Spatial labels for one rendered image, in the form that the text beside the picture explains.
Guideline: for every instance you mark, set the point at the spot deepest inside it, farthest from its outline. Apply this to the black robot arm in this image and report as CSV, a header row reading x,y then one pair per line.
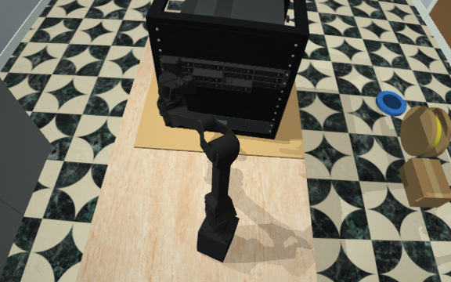
x,y
222,152

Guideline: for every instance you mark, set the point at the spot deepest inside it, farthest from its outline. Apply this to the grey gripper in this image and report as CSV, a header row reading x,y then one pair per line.
x,y
172,64

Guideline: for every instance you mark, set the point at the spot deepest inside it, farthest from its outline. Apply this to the tan flat board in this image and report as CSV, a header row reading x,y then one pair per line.
x,y
153,134

